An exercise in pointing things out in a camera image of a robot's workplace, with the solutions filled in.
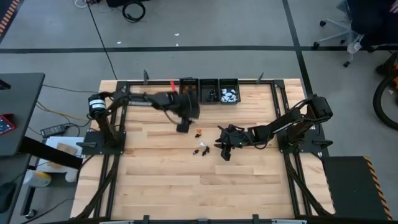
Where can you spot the hazard-striped floor mat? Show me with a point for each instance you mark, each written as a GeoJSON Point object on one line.
{"type": "Point", "coordinates": [6, 15]}

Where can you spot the white paper sheet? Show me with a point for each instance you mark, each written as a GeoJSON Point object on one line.
{"type": "Point", "coordinates": [53, 141]}

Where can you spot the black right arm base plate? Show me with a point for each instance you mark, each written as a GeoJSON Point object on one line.
{"type": "Point", "coordinates": [314, 138]}

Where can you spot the black table frame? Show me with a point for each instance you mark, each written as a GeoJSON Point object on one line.
{"type": "Point", "coordinates": [161, 82]}

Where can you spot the white jug yellow label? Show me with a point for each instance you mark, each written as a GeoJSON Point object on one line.
{"type": "Point", "coordinates": [35, 180]}

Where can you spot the black orange vacuum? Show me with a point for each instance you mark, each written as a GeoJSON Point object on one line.
{"type": "Point", "coordinates": [387, 67]}

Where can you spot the white container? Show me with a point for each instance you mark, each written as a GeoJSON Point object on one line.
{"type": "Point", "coordinates": [71, 175]}

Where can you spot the person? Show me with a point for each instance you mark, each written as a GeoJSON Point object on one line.
{"type": "Point", "coordinates": [373, 18]}

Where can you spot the small red strip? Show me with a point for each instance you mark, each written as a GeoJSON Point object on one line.
{"type": "Point", "coordinates": [172, 85]}

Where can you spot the black desk crossbar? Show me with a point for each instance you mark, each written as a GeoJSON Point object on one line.
{"type": "Point", "coordinates": [53, 154]}

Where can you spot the black desk device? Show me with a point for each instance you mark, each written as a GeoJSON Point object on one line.
{"type": "Point", "coordinates": [3, 84]}

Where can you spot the grey frame post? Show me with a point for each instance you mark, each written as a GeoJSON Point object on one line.
{"type": "Point", "coordinates": [145, 77]}
{"type": "Point", "coordinates": [255, 219]}
{"type": "Point", "coordinates": [146, 219]}
{"type": "Point", "coordinates": [260, 79]}

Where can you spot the brown cardboard piece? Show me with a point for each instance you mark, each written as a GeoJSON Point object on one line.
{"type": "Point", "coordinates": [66, 148]}

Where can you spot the office chair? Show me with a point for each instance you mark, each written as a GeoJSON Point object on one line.
{"type": "Point", "coordinates": [334, 39]}

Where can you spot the black desk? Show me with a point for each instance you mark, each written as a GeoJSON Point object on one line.
{"type": "Point", "coordinates": [21, 99]}

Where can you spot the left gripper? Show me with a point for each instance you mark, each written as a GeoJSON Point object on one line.
{"type": "Point", "coordinates": [183, 126]}

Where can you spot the black power adapter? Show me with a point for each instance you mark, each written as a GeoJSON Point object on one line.
{"type": "Point", "coordinates": [54, 130]}

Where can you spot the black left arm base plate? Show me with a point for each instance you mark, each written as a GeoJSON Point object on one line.
{"type": "Point", "coordinates": [93, 150]}

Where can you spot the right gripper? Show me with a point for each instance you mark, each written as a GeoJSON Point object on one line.
{"type": "Point", "coordinates": [233, 137]}

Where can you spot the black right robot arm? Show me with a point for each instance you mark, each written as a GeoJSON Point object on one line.
{"type": "Point", "coordinates": [280, 126]}

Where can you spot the black hazard-striped platform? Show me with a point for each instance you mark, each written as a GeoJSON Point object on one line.
{"type": "Point", "coordinates": [348, 186]}

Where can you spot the red-cased tablet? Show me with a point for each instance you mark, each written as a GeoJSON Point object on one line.
{"type": "Point", "coordinates": [4, 126]}

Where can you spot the black box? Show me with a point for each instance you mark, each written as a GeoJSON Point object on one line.
{"type": "Point", "coordinates": [115, 2]}

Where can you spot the black rounded object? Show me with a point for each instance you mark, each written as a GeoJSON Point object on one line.
{"type": "Point", "coordinates": [6, 197]}

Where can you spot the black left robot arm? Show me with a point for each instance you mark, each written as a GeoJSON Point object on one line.
{"type": "Point", "coordinates": [140, 101]}

